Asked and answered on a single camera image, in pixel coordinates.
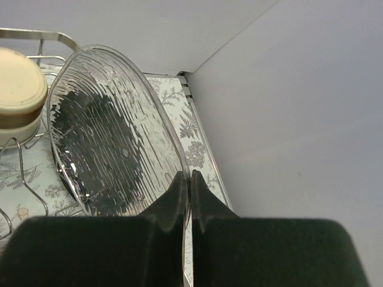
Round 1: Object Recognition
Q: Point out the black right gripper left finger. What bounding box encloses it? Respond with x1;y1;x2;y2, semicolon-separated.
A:
1;172;187;286

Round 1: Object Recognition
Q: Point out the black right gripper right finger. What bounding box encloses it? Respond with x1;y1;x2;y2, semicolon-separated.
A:
190;170;369;286

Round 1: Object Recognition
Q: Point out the clear ribbed glass plate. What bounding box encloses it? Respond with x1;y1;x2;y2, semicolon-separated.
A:
47;45;190;271

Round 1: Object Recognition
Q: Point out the black plate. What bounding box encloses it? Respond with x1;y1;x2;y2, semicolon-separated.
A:
51;143;87;213

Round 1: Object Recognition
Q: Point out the floral tablecloth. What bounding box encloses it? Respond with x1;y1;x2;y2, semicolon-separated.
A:
0;59;234;287

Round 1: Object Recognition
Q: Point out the beige and brown mug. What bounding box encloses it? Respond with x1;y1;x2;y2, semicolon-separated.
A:
1;47;48;147

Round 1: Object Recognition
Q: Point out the chrome wire dish rack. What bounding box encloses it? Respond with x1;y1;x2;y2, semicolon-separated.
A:
1;28;82;249

